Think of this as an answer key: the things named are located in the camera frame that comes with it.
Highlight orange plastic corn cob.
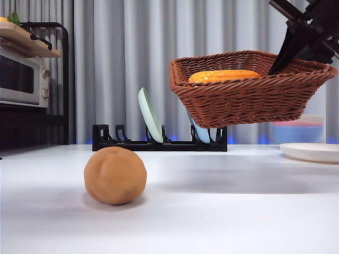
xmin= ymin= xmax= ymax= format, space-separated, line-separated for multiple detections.
xmin=188 ymin=69 xmax=262 ymax=84

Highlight brown wicker basket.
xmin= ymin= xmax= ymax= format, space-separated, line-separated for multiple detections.
xmin=169 ymin=50 xmax=338 ymax=129

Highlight tan potato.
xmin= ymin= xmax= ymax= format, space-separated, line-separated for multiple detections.
xmin=83 ymin=147 xmax=147 ymax=206

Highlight beige bowl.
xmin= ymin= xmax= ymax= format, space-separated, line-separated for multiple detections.
xmin=300 ymin=114 xmax=325 ymax=124

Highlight pink bowl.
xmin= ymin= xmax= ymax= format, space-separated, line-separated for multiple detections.
xmin=272 ymin=121 xmax=324 ymax=128

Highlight blue bowl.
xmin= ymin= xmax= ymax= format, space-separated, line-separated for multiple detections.
xmin=273 ymin=125 xmax=324 ymax=145

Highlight cream white plate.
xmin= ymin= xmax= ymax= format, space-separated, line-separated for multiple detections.
xmin=280 ymin=142 xmax=339 ymax=164

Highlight pale blue plate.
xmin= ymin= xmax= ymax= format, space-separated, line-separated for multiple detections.
xmin=186 ymin=110 xmax=210 ymax=144

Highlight pale green plate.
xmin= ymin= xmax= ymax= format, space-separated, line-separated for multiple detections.
xmin=138 ymin=87 xmax=164 ymax=144

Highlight grey pleated curtain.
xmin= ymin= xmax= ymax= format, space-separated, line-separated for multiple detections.
xmin=0 ymin=0 xmax=339 ymax=146

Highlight black dish rack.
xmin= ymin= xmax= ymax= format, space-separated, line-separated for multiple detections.
xmin=92 ymin=124 xmax=228 ymax=152

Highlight green leaves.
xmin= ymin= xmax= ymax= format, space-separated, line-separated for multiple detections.
xmin=6 ymin=12 xmax=21 ymax=27

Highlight black metal shelf frame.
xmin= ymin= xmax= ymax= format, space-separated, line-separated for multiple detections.
xmin=0 ymin=22 xmax=70 ymax=152

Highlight wooden board with black handle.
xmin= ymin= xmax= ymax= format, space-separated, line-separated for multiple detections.
xmin=0 ymin=21 xmax=62 ymax=59

